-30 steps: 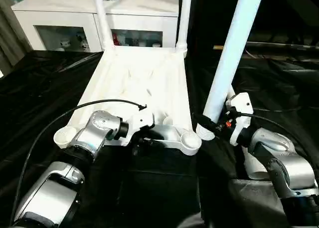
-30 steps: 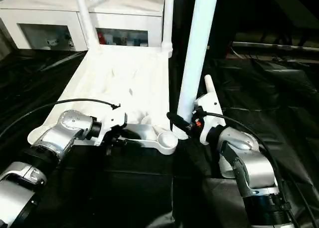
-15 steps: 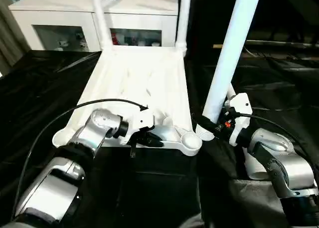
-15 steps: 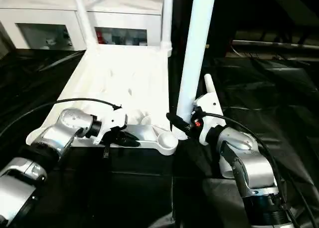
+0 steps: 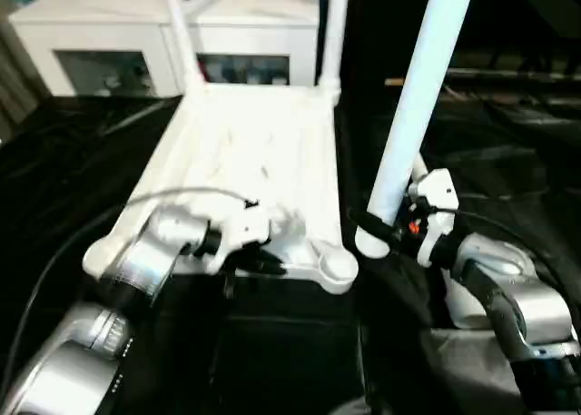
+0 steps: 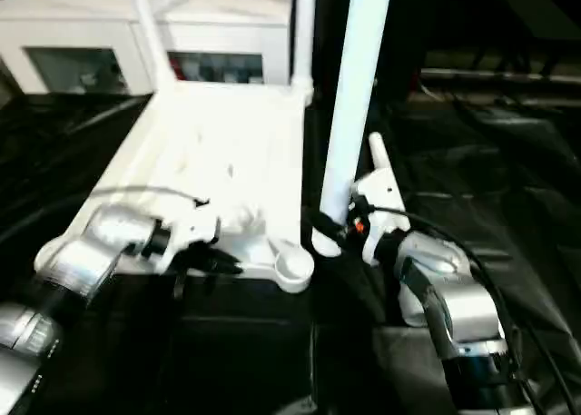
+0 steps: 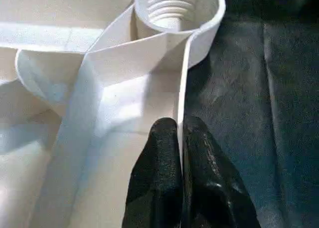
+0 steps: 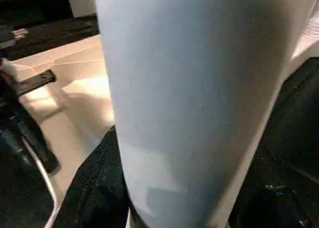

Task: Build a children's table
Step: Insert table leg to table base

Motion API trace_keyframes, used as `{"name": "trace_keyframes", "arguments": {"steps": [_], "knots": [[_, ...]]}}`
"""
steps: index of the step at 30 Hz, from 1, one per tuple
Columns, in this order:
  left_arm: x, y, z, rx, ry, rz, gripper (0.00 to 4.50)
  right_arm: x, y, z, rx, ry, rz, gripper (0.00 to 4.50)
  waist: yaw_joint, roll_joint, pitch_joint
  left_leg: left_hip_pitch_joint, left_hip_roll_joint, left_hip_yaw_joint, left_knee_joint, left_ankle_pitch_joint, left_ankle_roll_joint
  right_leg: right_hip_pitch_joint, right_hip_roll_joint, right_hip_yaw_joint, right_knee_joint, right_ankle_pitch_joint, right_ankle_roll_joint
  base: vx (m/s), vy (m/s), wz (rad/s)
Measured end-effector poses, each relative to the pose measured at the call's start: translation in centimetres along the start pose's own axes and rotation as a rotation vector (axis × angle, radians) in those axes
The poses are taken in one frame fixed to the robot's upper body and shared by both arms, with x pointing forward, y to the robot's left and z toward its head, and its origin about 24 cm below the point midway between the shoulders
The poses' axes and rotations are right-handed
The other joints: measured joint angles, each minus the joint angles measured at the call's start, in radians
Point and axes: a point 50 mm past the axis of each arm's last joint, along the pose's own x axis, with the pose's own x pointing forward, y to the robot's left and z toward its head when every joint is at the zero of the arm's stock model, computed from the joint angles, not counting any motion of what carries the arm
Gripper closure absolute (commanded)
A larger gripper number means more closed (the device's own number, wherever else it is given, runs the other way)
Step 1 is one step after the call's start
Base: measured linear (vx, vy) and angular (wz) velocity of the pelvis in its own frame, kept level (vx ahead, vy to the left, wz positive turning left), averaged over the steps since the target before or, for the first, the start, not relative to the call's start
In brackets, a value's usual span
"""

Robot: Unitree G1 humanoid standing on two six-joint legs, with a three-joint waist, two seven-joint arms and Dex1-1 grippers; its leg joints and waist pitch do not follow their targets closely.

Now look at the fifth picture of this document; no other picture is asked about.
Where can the white plastic table leg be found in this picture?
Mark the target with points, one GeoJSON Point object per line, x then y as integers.
{"type": "Point", "coordinates": [333, 33]}
{"type": "Point", "coordinates": [463, 301]}
{"type": "Point", "coordinates": [181, 33]}
{"type": "Point", "coordinates": [417, 92]}

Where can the white plastic table top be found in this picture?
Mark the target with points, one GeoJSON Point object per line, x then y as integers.
{"type": "Point", "coordinates": [254, 161]}

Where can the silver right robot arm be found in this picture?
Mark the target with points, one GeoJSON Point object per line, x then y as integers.
{"type": "Point", "coordinates": [513, 288]}

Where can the black plastic mat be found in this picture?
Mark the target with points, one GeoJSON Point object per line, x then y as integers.
{"type": "Point", "coordinates": [281, 351]}

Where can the small tan label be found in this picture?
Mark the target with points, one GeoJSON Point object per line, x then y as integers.
{"type": "Point", "coordinates": [394, 82]}

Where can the white sideboard cabinet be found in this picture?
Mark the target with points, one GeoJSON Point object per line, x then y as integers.
{"type": "Point", "coordinates": [113, 33]}

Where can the grey curtain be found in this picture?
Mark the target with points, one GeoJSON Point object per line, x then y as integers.
{"type": "Point", "coordinates": [18, 83]}

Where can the dark metal rail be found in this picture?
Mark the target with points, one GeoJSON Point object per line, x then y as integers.
{"type": "Point", "coordinates": [513, 74]}

